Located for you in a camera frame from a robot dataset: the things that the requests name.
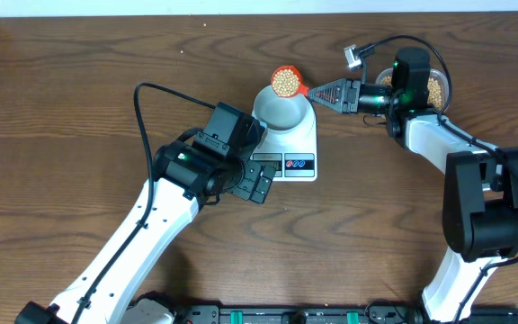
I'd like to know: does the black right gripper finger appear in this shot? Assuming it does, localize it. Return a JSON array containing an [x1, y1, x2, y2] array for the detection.
[[310, 92, 345, 113], [308, 78, 347, 97]]

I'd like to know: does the red plastic measuring scoop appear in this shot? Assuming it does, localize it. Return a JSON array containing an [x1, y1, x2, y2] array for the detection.
[[271, 65, 309, 98]]

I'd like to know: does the white digital kitchen scale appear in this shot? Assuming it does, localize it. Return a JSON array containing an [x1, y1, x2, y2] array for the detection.
[[251, 105, 318, 182]]

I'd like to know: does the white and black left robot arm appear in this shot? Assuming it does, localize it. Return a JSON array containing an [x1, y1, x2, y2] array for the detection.
[[15, 103, 275, 323]]

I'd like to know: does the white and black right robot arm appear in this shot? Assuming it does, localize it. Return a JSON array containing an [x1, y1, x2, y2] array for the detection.
[[304, 47, 518, 323]]

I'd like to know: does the white plastic bowl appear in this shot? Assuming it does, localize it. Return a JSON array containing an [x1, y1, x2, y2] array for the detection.
[[253, 85, 310, 131]]

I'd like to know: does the clear container of soybeans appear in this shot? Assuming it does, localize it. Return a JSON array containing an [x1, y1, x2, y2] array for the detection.
[[375, 67, 450, 110]]

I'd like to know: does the black mounting rail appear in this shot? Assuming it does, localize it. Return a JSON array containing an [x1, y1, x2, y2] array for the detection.
[[173, 303, 518, 324]]

